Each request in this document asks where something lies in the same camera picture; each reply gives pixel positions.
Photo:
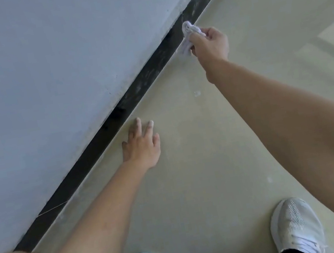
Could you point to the person's left hand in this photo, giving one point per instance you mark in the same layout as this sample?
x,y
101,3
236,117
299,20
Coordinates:
x,y
142,150

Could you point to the person's right hand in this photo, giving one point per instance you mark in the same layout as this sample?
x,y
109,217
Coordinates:
x,y
214,45

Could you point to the person's left middle finger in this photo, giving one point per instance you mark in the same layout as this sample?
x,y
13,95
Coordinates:
x,y
150,128

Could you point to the person's left thumb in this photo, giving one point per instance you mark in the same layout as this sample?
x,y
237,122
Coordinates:
x,y
125,145

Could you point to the person's right fingers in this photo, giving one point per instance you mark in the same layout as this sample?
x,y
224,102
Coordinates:
x,y
198,39

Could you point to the white cleaning cloth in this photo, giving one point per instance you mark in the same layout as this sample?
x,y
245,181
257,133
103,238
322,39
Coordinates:
x,y
187,28

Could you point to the person's left forearm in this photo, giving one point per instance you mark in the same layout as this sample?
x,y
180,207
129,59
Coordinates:
x,y
101,226

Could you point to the person's right forearm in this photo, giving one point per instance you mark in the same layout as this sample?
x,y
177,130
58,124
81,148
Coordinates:
x,y
290,129

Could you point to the black baseboard strip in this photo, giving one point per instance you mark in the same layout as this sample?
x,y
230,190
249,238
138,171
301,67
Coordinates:
x,y
135,91

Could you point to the person's right white sneaker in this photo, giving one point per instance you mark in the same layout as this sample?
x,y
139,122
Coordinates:
x,y
295,224

